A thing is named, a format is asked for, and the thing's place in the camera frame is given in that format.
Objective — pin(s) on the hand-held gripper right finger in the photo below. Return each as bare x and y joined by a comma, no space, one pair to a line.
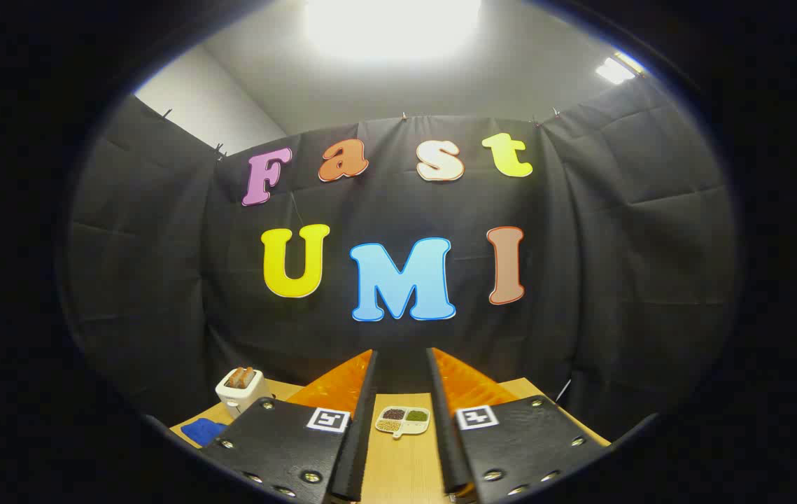
440,420

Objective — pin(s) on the white toaster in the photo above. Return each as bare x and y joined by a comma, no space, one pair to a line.
244,402

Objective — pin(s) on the blue towel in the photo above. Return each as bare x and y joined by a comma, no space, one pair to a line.
202,430

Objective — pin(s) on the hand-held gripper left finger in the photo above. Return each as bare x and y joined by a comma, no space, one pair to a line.
363,420

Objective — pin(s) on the small ceiling light panel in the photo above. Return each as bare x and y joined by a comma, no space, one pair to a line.
615,70

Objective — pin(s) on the toast slices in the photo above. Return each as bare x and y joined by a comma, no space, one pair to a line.
240,378

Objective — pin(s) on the divided tray of beans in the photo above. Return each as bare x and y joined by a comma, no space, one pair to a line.
401,420

